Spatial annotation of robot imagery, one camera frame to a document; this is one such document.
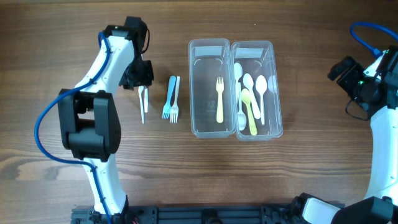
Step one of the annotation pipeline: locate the bent white fork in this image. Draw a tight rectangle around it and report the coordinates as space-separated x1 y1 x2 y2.
138 86 145 124

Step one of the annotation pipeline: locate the tall white fork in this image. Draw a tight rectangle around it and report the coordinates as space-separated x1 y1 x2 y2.
144 86 149 113

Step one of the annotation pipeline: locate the light blue fork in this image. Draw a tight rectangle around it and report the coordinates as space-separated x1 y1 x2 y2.
162 76 177 119

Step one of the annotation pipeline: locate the cream white fork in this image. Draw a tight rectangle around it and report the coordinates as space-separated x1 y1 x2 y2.
170 76 180 123

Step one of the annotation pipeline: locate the white spoon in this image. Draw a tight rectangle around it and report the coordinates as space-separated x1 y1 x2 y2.
256 75 267 125
236 82 247 131
243 73 261 119
234 62 243 104

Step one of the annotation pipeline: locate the yellow fork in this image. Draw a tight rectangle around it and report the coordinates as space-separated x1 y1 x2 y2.
216 77 224 123

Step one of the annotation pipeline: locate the yellow-green spoon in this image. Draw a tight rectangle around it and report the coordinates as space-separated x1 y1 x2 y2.
241 88 257 136

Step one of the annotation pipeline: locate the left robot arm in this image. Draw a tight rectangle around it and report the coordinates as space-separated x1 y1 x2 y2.
57 16 154 223

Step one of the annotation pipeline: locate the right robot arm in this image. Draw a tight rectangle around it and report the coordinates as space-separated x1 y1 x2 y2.
290 45 397 223

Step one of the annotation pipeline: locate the left clear plastic container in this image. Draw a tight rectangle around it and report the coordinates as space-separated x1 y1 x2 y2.
188 39 237 139

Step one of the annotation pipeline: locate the clear plastic container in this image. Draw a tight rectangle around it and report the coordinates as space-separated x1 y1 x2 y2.
231 40 283 141
188 39 237 139

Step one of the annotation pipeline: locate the right clear plastic container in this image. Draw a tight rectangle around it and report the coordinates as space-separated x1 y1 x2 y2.
231 40 283 141

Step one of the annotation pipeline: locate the left blue cable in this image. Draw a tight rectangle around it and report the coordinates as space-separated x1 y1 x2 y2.
34 30 113 224

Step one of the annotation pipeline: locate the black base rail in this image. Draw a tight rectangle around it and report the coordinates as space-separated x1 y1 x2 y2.
70 203 346 224

